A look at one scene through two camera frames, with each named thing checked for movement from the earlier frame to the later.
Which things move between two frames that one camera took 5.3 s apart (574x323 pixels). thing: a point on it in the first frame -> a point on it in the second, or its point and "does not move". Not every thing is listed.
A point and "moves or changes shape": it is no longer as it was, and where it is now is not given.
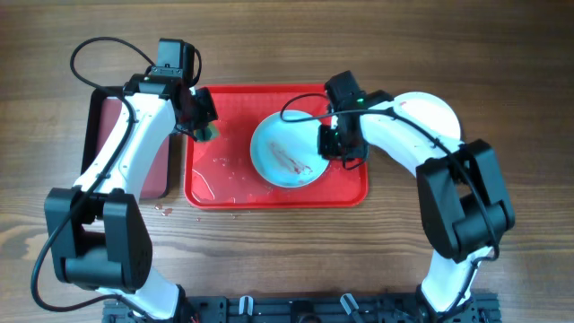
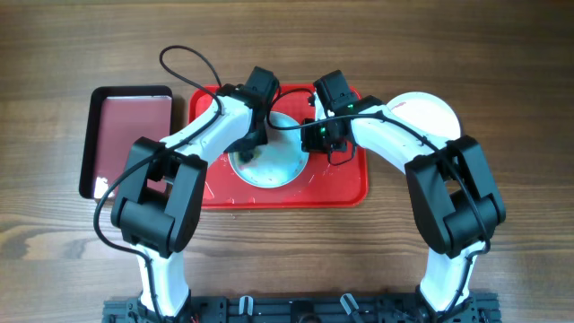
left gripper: x=210 y=114 -> x=262 y=139
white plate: x=430 y=112 does not move
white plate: x=286 y=153 moves or changes shape
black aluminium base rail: x=315 y=308 does not move
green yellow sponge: x=206 y=134 moves or changes shape
